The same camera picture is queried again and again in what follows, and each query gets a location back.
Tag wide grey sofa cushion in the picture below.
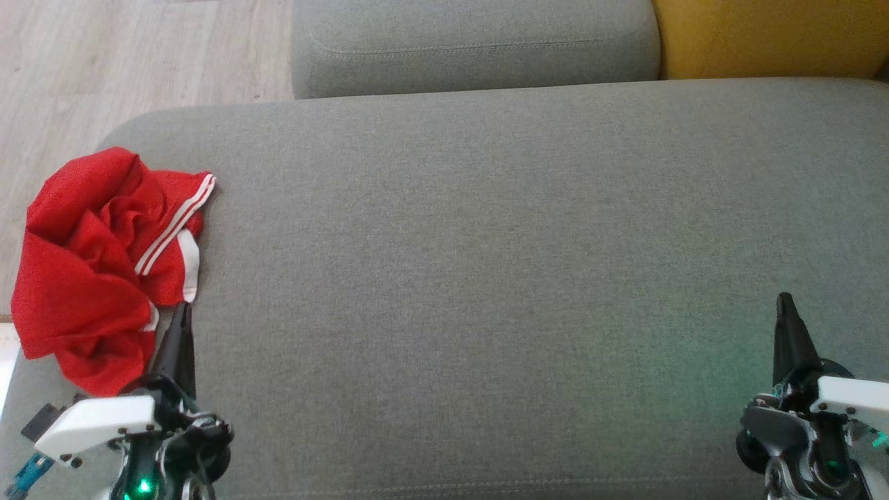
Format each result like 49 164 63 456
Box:
0 78 889 500

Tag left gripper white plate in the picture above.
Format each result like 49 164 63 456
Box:
35 302 199 467

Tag yellow sofa backrest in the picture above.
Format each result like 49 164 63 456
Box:
651 0 889 81

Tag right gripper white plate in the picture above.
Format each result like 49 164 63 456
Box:
736 292 889 474

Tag red shorts with white stripe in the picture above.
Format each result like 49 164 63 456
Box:
10 226 203 398

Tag long grey sofa seat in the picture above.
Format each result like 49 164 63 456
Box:
290 0 662 100

